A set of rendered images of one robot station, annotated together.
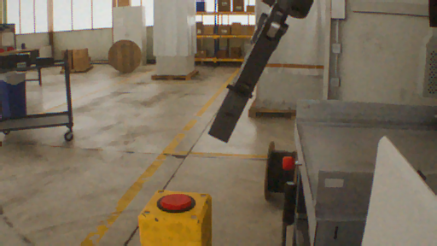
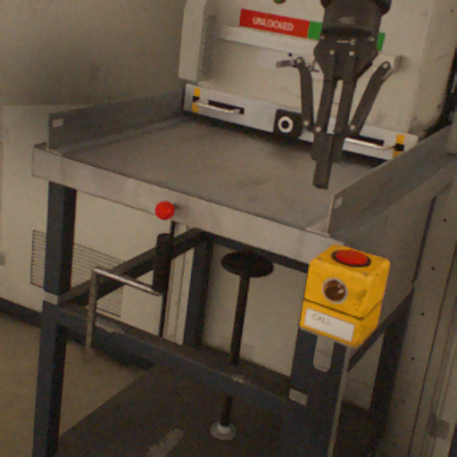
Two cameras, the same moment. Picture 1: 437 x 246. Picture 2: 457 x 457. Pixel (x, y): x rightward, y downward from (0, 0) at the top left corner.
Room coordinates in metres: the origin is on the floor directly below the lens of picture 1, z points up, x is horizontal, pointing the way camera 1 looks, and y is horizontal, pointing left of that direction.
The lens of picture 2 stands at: (0.28, 1.00, 1.28)
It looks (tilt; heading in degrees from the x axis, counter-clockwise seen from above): 21 degrees down; 288
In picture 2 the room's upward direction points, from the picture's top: 7 degrees clockwise
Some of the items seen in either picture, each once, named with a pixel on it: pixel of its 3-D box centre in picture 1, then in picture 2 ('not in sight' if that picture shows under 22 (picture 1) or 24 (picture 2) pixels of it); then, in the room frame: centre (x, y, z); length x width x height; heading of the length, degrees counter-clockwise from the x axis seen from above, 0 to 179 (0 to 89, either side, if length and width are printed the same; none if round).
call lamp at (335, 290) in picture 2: not in sight; (333, 292); (0.42, 0.10, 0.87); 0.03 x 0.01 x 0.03; 171
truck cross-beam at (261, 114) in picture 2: not in sight; (294, 120); (0.69, -0.66, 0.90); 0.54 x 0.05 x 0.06; 171
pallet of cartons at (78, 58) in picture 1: (76, 59); not in sight; (10.46, 4.33, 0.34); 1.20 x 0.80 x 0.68; 9
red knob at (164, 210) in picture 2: (292, 163); (167, 209); (0.76, -0.17, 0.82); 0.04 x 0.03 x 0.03; 81
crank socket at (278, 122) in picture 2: not in sight; (287, 123); (0.69, -0.63, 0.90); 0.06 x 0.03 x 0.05; 171
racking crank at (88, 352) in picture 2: (286, 223); (126, 301); (0.83, -0.18, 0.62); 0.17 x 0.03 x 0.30; 171
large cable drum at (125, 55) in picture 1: (125, 55); not in sight; (9.67, 2.56, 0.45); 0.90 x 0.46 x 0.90; 112
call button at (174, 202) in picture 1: (176, 205); (350, 260); (0.41, 0.05, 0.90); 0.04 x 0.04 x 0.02
